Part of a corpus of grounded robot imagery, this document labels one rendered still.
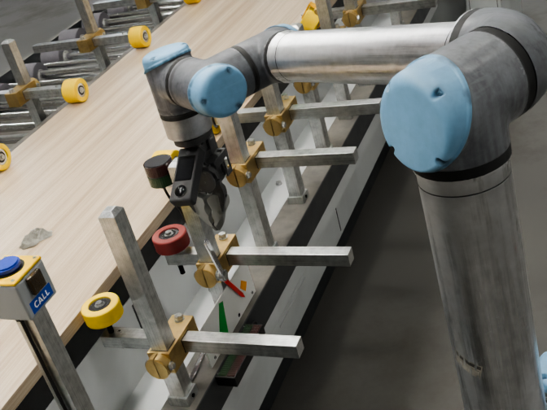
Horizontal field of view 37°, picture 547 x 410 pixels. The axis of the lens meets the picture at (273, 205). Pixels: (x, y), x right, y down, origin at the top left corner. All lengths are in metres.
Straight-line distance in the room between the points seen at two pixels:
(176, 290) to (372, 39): 1.04
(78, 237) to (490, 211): 1.21
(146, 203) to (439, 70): 1.23
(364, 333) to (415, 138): 1.95
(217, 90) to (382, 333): 1.61
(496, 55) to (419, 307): 2.02
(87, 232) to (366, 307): 1.27
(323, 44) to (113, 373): 0.91
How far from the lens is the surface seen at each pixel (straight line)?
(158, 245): 1.83
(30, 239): 2.05
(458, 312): 1.06
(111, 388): 1.85
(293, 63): 1.35
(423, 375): 2.64
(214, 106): 1.37
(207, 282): 1.76
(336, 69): 1.26
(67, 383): 1.37
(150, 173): 1.68
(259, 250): 1.77
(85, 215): 2.07
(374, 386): 2.64
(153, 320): 1.57
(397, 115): 0.93
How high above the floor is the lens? 1.79
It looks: 29 degrees down
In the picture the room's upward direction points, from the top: 16 degrees counter-clockwise
